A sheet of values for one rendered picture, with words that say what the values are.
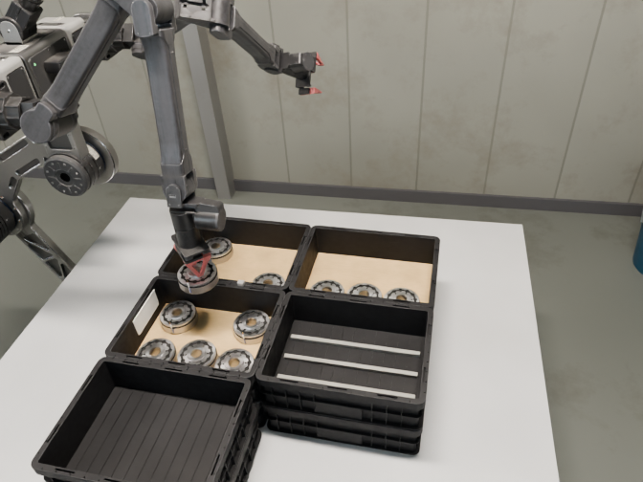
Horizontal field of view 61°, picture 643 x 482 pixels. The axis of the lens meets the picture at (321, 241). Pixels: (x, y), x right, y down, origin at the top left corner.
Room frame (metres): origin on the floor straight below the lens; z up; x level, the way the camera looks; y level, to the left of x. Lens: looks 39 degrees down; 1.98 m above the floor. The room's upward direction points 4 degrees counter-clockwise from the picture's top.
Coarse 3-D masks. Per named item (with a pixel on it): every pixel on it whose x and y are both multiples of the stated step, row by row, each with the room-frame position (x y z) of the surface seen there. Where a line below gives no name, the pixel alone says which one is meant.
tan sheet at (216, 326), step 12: (204, 312) 1.12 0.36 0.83; (216, 312) 1.12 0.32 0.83; (228, 312) 1.11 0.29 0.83; (156, 324) 1.09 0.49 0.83; (204, 324) 1.07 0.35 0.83; (216, 324) 1.07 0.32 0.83; (228, 324) 1.06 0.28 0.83; (156, 336) 1.04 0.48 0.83; (168, 336) 1.04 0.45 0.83; (180, 336) 1.03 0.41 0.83; (192, 336) 1.03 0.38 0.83; (204, 336) 1.03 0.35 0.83; (216, 336) 1.02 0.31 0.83; (228, 336) 1.02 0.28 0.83; (180, 348) 0.99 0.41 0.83; (216, 348) 0.98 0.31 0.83; (228, 348) 0.98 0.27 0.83; (252, 348) 0.97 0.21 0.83
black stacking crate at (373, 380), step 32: (288, 320) 1.02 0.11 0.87; (320, 320) 1.05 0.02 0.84; (352, 320) 1.02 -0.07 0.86; (384, 320) 1.00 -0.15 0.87; (416, 320) 0.98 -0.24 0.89; (288, 352) 0.95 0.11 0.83; (320, 352) 0.94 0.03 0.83; (352, 352) 0.93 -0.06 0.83; (384, 352) 0.93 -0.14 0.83; (352, 384) 0.83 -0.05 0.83; (384, 384) 0.82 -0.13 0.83; (416, 384) 0.82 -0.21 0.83; (352, 416) 0.74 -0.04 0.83; (384, 416) 0.72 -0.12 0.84; (416, 416) 0.70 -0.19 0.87
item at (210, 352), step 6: (192, 342) 0.98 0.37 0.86; (198, 342) 0.98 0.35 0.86; (204, 342) 0.98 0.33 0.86; (210, 342) 0.97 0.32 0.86; (186, 348) 0.96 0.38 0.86; (210, 348) 0.96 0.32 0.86; (180, 354) 0.94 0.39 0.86; (186, 354) 0.94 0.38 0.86; (210, 354) 0.94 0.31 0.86; (180, 360) 0.92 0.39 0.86; (186, 360) 0.92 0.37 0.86; (204, 360) 0.92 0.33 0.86; (210, 360) 0.92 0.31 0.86
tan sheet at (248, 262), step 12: (240, 252) 1.38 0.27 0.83; (252, 252) 1.37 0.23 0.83; (264, 252) 1.37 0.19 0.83; (276, 252) 1.37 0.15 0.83; (288, 252) 1.36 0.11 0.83; (216, 264) 1.33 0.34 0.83; (228, 264) 1.33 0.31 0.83; (240, 264) 1.32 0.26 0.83; (252, 264) 1.32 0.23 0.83; (264, 264) 1.31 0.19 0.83; (276, 264) 1.31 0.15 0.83; (288, 264) 1.30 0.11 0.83; (228, 276) 1.27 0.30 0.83; (240, 276) 1.26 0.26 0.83; (252, 276) 1.26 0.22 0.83
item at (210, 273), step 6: (210, 264) 1.09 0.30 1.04; (180, 270) 1.07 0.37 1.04; (186, 270) 1.07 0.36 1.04; (210, 270) 1.07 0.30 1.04; (216, 270) 1.07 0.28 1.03; (180, 276) 1.05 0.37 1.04; (186, 276) 1.05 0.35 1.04; (204, 276) 1.04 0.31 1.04; (210, 276) 1.05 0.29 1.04; (186, 282) 1.02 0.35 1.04; (192, 282) 1.03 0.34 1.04; (198, 282) 1.02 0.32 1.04; (204, 282) 1.02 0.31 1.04
